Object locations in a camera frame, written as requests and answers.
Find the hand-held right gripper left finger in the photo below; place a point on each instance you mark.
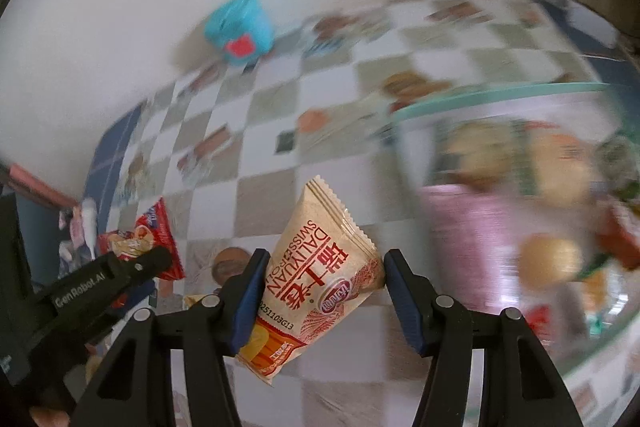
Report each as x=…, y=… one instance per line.
x=248, y=302

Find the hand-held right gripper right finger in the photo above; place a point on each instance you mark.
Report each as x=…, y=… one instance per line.
x=402, y=302

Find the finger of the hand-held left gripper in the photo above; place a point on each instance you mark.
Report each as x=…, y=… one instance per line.
x=100, y=287

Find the red snack packet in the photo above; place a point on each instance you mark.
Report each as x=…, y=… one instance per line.
x=155, y=232

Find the white and red roll packet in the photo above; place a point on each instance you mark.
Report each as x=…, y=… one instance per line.
x=320, y=267

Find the pink snack packet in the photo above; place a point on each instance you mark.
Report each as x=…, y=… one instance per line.
x=465, y=247

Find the round pastry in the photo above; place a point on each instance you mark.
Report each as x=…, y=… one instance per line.
x=550, y=262

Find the orange snack packet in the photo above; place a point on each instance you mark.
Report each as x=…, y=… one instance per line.
x=562, y=162

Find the shallow teal cardboard tray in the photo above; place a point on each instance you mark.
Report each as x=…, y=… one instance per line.
x=500, y=99

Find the white handheld device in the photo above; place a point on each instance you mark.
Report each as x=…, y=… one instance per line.
x=87, y=217

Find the teal tin box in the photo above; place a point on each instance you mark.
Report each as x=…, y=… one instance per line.
x=240, y=24

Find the reddish wooden rail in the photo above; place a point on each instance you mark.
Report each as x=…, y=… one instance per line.
x=35, y=184

